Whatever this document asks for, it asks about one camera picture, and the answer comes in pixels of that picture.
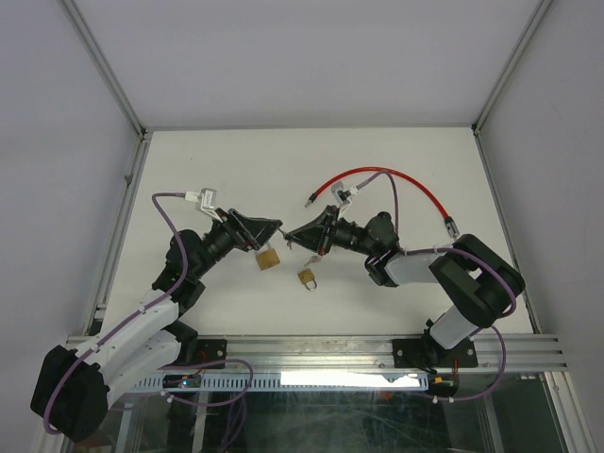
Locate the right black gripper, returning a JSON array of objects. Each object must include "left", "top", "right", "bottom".
[{"left": 286, "top": 205, "right": 378, "bottom": 258}]

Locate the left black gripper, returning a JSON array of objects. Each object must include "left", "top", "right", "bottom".
[{"left": 192, "top": 208, "right": 281, "bottom": 278}]

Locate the large brass padlock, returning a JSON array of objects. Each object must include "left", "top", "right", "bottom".
[{"left": 255, "top": 243, "right": 280, "bottom": 271}]

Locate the red cable lock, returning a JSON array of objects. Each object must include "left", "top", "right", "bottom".
[{"left": 304, "top": 165, "right": 461, "bottom": 239}]

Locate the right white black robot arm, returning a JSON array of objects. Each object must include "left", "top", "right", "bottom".
[{"left": 284, "top": 206, "right": 526, "bottom": 370}]

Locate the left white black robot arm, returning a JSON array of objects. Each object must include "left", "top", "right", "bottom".
[{"left": 30, "top": 209, "right": 282, "bottom": 443}]

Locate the silver key pair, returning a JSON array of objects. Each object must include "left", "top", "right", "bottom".
[{"left": 305, "top": 255, "right": 322, "bottom": 266}]

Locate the small brass padlock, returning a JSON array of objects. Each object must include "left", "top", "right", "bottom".
[{"left": 297, "top": 268, "right": 318, "bottom": 292}]

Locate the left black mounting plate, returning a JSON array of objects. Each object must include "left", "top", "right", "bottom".
[{"left": 159, "top": 337, "right": 227, "bottom": 370}]

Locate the black mounting plate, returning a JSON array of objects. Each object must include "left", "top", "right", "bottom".
[
  {"left": 159, "top": 337, "right": 227, "bottom": 370},
  {"left": 392, "top": 336, "right": 478, "bottom": 372}
]

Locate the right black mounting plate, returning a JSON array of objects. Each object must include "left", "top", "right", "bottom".
[{"left": 392, "top": 336, "right": 478, "bottom": 372}]

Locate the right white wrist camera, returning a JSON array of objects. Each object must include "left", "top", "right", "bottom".
[{"left": 330, "top": 181, "right": 359, "bottom": 218}]

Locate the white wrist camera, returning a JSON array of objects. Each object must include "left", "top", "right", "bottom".
[
  {"left": 330, "top": 181, "right": 359, "bottom": 218},
  {"left": 184, "top": 188, "right": 222, "bottom": 222}
]

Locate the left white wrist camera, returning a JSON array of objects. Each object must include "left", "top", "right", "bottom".
[{"left": 184, "top": 188, "right": 222, "bottom": 222}]

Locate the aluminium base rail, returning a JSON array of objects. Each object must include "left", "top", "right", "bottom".
[{"left": 198, "top": 333, "right": 568, "bottom": 374}]

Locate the white slotted cable duct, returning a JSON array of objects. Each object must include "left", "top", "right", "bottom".
[{"left": 124, "top": 371, "right": 428, "bottom": 394}]

